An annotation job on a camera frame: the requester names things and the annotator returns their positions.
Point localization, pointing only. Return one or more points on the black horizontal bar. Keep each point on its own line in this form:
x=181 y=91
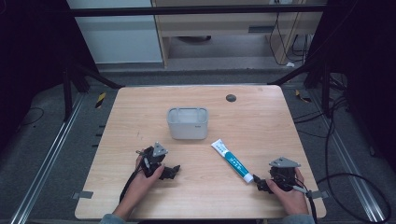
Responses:
x=186 y=11

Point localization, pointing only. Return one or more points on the person's right hand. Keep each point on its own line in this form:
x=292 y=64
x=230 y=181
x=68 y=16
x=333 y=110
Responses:
x=291 y=197

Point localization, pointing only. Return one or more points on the aluminium floor rail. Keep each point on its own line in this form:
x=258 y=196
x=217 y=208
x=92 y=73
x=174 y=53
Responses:
x=348 y=161
x=46 y=158

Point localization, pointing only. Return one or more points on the white plug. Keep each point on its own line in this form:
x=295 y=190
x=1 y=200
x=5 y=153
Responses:
x=290 y=64

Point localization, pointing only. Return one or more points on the grey plastic container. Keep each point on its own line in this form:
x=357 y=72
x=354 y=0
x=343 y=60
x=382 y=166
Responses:
x=187 y=123

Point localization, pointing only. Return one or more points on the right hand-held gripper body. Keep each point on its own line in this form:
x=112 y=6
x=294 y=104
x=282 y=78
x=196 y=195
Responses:
x=284 y=175

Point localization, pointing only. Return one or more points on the grey table bracket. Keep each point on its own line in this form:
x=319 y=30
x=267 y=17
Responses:
x=82 y=195
x=319 y=194

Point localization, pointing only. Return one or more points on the dark curtain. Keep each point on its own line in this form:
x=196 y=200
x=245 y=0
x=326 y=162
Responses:
x=367 y=77
x=31 y=56

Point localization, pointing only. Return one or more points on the light wooden desk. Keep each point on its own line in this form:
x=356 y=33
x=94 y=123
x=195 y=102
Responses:
x=218 y=25

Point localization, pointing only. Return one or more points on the black metal stand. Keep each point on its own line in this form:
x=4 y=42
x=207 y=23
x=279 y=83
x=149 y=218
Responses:
x=67 y=93
x=325 y=90

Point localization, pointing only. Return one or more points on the yellow and black tape strip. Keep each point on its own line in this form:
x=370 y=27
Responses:
x=100 y=100
x=302 y=96

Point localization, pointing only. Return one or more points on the person's left hand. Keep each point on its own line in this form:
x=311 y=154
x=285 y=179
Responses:
x=144 y=183

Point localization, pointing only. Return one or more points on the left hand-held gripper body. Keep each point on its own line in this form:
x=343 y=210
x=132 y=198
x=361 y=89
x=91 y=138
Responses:
x=152 y=158

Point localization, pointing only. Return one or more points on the white cabinet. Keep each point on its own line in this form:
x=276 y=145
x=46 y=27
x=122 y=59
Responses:
x=118 y=40

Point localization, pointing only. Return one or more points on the white and teal toothpaste tube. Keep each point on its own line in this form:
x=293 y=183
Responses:
x=232 y=160

